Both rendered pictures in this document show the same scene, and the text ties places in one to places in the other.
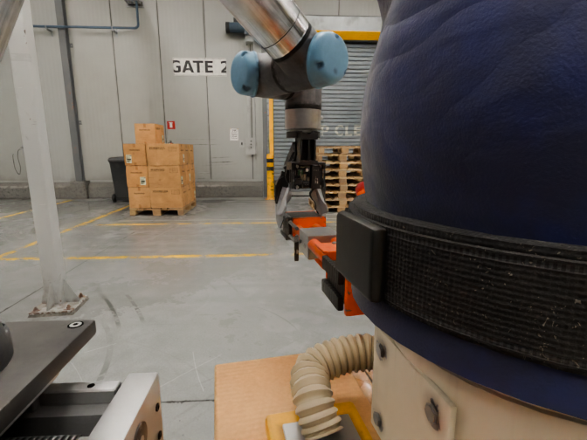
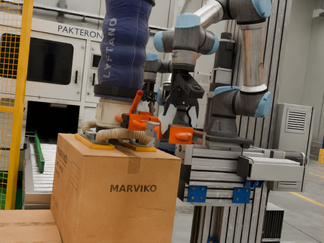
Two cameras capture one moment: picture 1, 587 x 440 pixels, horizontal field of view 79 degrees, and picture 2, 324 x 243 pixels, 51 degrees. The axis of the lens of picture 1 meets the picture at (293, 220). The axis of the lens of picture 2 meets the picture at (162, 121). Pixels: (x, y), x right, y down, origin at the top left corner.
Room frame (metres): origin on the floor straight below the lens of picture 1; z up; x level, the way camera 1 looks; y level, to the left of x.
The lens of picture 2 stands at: (1.76, -0.31, 1.16)
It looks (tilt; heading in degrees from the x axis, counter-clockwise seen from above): 3 degrees down; 166
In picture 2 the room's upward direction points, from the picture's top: 6 degrees clockwise
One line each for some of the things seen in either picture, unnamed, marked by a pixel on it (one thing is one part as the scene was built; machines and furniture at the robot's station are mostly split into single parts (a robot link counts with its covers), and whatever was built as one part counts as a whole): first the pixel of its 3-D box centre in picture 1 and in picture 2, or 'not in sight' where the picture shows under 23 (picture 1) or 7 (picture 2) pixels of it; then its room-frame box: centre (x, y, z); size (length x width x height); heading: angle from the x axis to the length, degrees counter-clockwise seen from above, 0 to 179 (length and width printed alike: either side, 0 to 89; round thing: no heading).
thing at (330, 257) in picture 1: (364, 278); (135, 122); (0.44, -0.09, 1.07); 0.10 x 0.08 x 0.06; 102
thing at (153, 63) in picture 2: not in sight; (151, 63); (-0.13, 0.05, 1.38); 0.09 x 0.08 x 0.11; 137
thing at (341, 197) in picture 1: (337, 177); not in sight; (7.57, -0.93, 0.65); 1.29 x 1.10 x 1.31; 3
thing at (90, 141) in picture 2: not in sight; (93, 138); (0.21, -0.24, 0.97); 0.34 x 0.10 x 0.05; 12
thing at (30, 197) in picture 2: not in sight; (90, 197); (-0.17, -0.20, 0.58); 0.70 x 0.03 x 0.06; 99
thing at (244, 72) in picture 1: (268, 74); (198, 41); (0.69, 0.05, 1.37); 0.11 x 0.11 x 0.08; 40
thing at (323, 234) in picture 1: (319, 242); (157, 130); (0.65, -0.05, 1.07); 0.07 x 0.07 x 0.04; 12
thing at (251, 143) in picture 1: (242, 92); not in sight; (9.18, 1.26, 2.63); 0.70 x 0.51 x 3.32; 93
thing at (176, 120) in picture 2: not in sight; (185, 117); (-0.21, 0.31, 1.09); 0.15 x 0.15 x 0.10
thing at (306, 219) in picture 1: (305, 224); (175, 133); (0.78, -0.03, 1.07); 0.08 x 0.07 x 0.05; 12
